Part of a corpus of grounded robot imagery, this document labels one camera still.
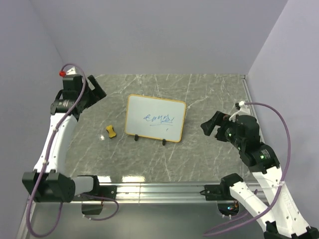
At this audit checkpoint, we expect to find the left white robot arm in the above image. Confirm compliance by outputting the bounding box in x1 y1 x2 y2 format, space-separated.
22 74 107 203

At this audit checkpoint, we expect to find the yellow bone-shaped eraser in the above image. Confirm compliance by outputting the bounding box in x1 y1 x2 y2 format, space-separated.
106 125 117 138

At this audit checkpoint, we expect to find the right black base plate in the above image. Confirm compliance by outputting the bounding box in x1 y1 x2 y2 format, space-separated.
199 184 235 201

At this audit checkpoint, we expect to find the yellow framed whiteboard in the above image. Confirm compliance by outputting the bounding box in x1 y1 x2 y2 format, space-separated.
124 94 186 143

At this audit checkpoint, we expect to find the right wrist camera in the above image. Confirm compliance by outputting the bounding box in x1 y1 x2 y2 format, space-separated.
229 101 251 121

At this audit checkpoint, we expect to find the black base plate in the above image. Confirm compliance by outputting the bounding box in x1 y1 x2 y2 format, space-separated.
199 184 235 201
73 185 117 201

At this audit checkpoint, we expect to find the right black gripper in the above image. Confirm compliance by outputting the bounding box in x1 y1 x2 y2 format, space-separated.
200 110 244 149

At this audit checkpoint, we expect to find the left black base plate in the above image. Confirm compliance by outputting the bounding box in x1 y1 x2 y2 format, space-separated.
73 185 117 201

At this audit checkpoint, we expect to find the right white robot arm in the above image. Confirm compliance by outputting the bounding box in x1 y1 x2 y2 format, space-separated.
200 111 319 239

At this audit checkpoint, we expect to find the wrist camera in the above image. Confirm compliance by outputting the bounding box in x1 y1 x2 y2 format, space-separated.
229 101 251 121
66 67 77 76

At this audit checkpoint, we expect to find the aluminium mounting rail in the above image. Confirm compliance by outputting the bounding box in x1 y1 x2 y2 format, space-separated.
69 183 270 205

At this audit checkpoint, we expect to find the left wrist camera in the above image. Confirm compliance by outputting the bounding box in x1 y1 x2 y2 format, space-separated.
66 67 77 76

